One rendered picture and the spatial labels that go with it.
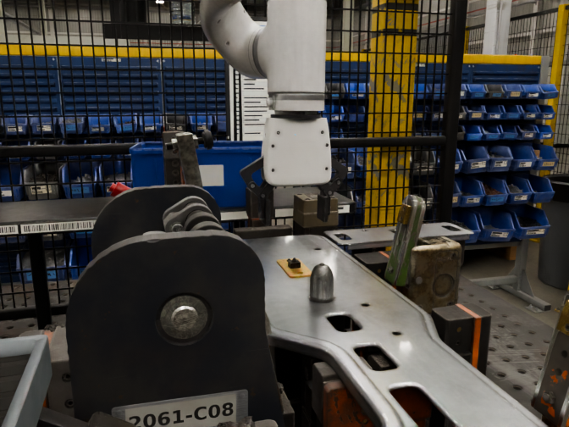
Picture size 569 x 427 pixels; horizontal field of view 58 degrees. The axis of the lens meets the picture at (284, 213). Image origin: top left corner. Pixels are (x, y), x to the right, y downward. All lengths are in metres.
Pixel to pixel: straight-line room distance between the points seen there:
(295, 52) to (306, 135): 0.12
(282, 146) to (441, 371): 0.37
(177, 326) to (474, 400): 0.30
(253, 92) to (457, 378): 0.94
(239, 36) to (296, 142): 0.18
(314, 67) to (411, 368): 0.42
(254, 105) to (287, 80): 0.59
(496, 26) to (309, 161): 4.66
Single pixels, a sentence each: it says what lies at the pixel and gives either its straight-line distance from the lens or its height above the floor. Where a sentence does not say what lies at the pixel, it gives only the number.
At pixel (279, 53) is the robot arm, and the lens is 0.74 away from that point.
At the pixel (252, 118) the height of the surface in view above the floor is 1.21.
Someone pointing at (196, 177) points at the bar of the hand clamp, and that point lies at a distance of 0.73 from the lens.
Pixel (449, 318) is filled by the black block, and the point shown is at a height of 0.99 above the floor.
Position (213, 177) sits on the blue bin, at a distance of 1.11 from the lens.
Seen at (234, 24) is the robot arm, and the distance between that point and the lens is 0.78.
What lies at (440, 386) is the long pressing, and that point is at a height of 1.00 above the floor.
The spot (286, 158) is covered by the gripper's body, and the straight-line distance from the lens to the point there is 0.74.
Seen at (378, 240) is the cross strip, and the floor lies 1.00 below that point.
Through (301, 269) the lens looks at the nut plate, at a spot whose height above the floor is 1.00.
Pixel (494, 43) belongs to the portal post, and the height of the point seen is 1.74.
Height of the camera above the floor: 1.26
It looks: 13 degrees down
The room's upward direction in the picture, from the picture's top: straight up
